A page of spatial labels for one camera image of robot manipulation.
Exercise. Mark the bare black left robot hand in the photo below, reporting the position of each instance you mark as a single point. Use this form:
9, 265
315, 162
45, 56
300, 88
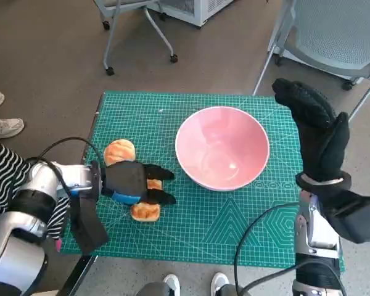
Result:
126, 182

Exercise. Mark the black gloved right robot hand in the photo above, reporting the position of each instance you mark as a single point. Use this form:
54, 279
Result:
317, 132

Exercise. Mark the round toy bread bun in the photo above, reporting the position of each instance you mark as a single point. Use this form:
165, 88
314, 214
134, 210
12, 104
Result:
118, 151

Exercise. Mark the braided toy bread loaf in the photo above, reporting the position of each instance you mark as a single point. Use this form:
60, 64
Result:
145, 212

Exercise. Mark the pink bowl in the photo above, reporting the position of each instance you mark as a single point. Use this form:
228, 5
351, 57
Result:
222, 148

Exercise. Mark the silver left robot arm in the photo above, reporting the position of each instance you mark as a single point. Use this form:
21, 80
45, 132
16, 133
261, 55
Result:
77, 175

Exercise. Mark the green cutting mat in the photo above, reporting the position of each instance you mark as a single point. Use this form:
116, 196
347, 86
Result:
203, 222

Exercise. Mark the small pink object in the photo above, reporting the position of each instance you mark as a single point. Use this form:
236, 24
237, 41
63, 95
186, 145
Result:
58, 246

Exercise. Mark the grey mesh chair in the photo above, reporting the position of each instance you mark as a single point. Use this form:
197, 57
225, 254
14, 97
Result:
333, 34

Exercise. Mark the white shoe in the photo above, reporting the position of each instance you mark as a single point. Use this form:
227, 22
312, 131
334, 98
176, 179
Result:
219, 280
171, 282

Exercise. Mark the grey chair with casters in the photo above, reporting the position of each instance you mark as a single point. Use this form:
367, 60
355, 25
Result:
110, 71

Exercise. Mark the person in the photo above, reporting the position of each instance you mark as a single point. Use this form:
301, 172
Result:
0, 172

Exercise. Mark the white cabinet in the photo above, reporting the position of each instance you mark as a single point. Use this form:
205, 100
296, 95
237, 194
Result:
200, 15

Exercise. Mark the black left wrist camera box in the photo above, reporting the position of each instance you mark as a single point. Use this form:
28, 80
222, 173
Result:
87, 228

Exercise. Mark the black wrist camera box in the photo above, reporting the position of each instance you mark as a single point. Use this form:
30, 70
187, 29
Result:
87, 228
357, 216

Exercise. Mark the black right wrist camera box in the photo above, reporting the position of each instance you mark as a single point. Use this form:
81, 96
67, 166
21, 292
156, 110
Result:
357, 216

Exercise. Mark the metal table frame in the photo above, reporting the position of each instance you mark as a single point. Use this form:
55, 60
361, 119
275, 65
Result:
77, 277

